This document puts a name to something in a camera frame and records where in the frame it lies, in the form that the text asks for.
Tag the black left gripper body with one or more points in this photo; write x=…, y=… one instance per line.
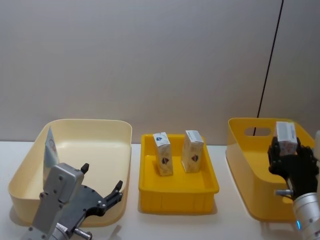
x=86, y=200

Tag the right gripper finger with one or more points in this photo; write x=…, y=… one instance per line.
x=305, y=155
x=274, y=152

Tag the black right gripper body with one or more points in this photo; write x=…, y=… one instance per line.
x=298, y=175

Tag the small white printed carton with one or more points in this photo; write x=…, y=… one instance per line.
x=286, y=135
x=50, y=155
x=192, y=152
x=163, y=155

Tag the right robot arm with silver joint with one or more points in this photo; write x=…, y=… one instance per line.
x=308, y=208

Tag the cream plastic bin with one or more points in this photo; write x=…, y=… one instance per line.
x=90, y=150

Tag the shallow yellow plastic tray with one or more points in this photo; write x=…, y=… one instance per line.
x=180, y=186

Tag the left robot arm with camera bracket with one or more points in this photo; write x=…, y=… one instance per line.
x=58, y=180

